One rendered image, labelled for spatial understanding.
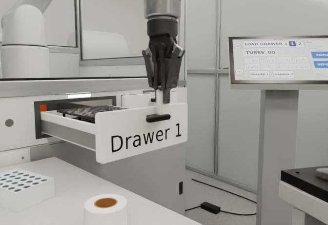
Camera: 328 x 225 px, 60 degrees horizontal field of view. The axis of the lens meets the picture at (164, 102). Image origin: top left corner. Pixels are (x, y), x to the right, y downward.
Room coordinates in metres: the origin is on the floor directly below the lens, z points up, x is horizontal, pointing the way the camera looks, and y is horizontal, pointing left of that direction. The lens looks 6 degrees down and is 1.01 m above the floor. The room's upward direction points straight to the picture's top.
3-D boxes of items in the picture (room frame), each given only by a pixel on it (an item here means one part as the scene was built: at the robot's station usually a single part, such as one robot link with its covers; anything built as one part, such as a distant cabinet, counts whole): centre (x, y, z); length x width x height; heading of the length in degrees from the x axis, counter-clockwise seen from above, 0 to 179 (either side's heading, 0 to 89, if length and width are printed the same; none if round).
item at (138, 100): (1.15, 0.05, 0.87); 0.29 x 0.02 x 0.11; 136
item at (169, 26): (0.70, 0.00, 1.09); 0.08 x 0.07 x 0.09; 46
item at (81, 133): (0.84, 0.19, 0.86); 0.40 x 0.26 x 0.06; 46
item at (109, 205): (0.45, 0.10, 0.78); 0.07 x 0.07 x 0.04
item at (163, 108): (0.70, 0.00, 0.94); 0.03 x 0.01 x 0.07; 136
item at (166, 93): (0.69, -0.01, 0.96); 0.03 x 0.01 x 0.05; 46
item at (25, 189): (0.56, 0.30, 0.78); 0.12 x 0.08 x 0.04; 60
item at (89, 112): (0.84, 0.18, 0.87); 0.22 x 0.18 x 0.06; 46
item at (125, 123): (0.70, 0.04, 0.87); 0.29 x 0.02 x 0.11; 136
